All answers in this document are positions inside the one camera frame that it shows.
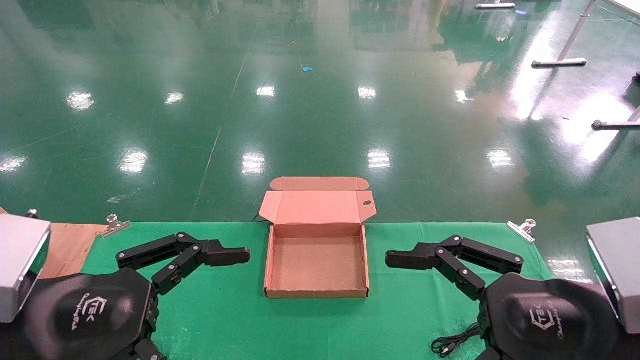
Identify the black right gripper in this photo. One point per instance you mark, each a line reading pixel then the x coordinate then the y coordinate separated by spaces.
pixel 545 320

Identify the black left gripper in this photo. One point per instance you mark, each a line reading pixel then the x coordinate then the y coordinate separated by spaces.
pixel 90 310

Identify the open brown cardboard box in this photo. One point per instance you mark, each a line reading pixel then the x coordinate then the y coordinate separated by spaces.
pixel 315 207

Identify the green table cloth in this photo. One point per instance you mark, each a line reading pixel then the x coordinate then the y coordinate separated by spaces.
pixel 225 310

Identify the silver binder clip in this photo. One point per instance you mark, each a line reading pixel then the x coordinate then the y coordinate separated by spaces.
pixel 115 227
pixel 521 231

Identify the grey table foot with pole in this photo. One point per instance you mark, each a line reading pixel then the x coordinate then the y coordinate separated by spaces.
pixel 615 124

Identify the grey table leg with foot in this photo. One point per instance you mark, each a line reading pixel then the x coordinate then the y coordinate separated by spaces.
pixel 559 63

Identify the grey table foot bar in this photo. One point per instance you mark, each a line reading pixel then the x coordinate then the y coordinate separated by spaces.
pixel 495 6

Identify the white table top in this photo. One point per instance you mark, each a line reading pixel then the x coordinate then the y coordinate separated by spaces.
pixel 627 7

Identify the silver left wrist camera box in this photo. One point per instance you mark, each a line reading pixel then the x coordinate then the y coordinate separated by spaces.
pixel 20 260

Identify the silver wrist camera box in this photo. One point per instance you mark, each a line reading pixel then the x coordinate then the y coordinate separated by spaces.
pixel 620 270
pixel 20 260

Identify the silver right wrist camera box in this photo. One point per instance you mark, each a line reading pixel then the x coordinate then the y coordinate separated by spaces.
pixel 620 270

